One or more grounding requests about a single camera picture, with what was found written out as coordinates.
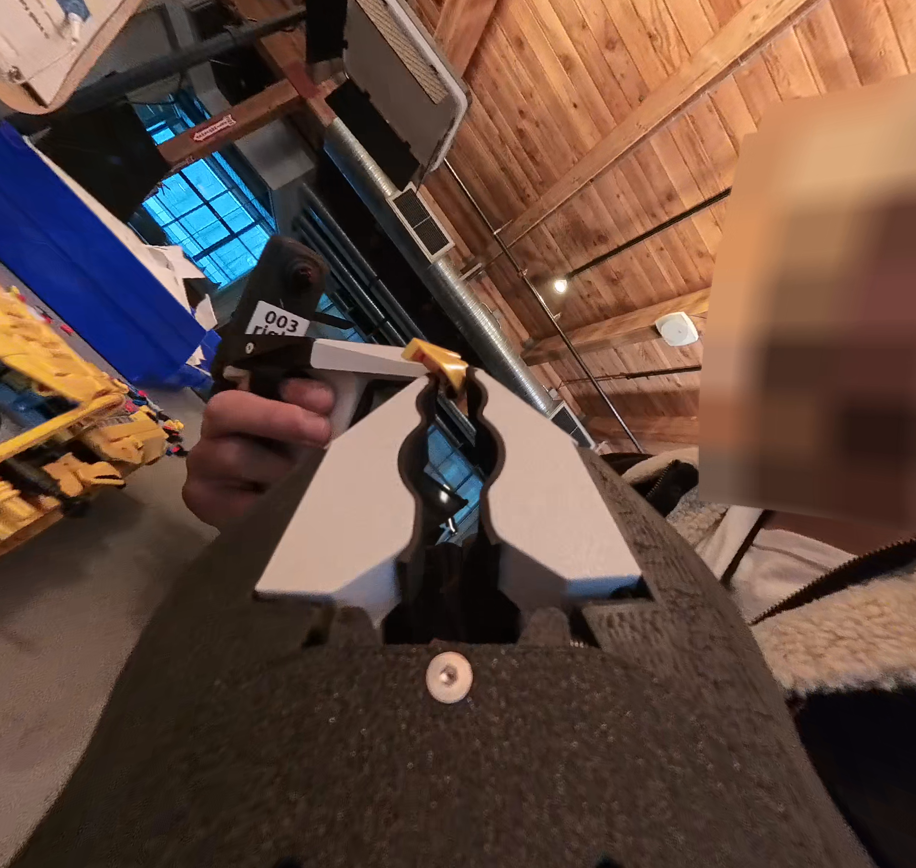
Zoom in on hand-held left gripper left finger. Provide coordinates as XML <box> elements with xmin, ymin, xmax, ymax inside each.
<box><xmin>254</xmin><ymin>374</ymin><xmax>439</xmax><ymax>643</ymax></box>

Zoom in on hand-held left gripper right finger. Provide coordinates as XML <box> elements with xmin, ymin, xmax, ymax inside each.
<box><xmin>461</xmin><ymin>367</ymin><xmax>645</xmax><ymax>641</ymax></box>

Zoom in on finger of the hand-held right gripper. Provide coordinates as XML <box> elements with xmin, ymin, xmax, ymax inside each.
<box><xmin>309</xmin><ymin>338</ymin><xmax>429</xmax><ymax>384</ymax></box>

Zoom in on yellow panel with red pins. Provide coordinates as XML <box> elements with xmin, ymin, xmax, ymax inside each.
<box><xmin>401</xmin><ymin>338</ymin><xmax>471</xmax><ymax>398</ymax></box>

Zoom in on grey desk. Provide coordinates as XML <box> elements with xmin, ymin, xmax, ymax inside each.
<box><xmin>0</xmin><ymin>267</ymin><xmax>230</xmax><ymax>855</ymax></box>

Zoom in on person's right hand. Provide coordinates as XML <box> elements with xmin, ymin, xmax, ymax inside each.
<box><xmin>181</xmin><ymin>377</ymin><xmax>336</xmax><ymax>530</ymax></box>

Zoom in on white vent grille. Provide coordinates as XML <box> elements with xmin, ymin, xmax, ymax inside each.
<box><xmin>390</xmin><ymin>183</ymin><xmax>456</xmax><ymax>265</ymax></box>
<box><xmin>550</xmin><ymin>401</ymin><xmax>596</xmax><ymax>451</ymax></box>

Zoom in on paned window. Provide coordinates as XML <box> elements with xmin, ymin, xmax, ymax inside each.
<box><xmin>129</xmin><ymin>152</ymin><xmax>280</xmax><ymax>289</ymax></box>

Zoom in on glass partition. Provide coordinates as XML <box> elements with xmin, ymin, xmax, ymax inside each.
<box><xmin>426</xmin><ymin>420</ymin><xmax>486</xmax><ymax>525</ymax></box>

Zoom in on brown wooden beam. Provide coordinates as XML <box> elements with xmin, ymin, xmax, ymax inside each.
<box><xmin>156</xmin><ymin>77</ymin><xmax>337</xmax><ymax>167</ymax></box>

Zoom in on pile of small colourful pins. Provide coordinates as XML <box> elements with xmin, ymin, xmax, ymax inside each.
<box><xmin>122</xmin><ymin>381</ymin><xmax>188</xmax><ymax>457</ymax></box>

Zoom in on blue plastic bin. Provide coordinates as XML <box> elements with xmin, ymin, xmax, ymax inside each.
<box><xmin>0</xmin><ymin>124</ymin><xmax>223</xmax><ymax>391</ymax></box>

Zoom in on person's white shirt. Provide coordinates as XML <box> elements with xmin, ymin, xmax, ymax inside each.
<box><xmin>697</xmin><ymin>506</ymin><xmax>854</xmax><ymax>620</ymax></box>

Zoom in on grey ceiling heater unit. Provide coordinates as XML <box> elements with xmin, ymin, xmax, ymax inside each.
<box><xmin>304</xmin><ymin>0</ymin><xmax>471</xmax><ymax>176</ymax></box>

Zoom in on yellow brick car model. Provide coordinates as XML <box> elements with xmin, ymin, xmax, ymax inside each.
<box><xmin>0</xmin><ymin>284</ymin><xmax>188</xmax><ymax>559</ymax></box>

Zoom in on person's fleece-lined dark jacket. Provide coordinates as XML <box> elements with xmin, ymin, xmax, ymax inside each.
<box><xmin>621</xmin><ymin>448</ymin><xmax>916</xmax><ymax>699</ymax></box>

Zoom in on printed instruction sheet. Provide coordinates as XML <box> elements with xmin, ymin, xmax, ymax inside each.
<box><xmin>0</xmin><ymin>0</ymin><xmax>158</xmax><ymax>106</ymax></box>

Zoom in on person's dark trousers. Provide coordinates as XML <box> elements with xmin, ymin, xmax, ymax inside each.
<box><xmin>786</xmin><ymin>689</ymin><xmax>916</xmax><ymax>868</ymax></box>

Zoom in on silver ventilation duct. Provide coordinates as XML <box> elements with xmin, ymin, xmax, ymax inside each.
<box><xmin>325</xmin><ymin>124</ymin><xmax>561</xmax><ymax>419</ymax></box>

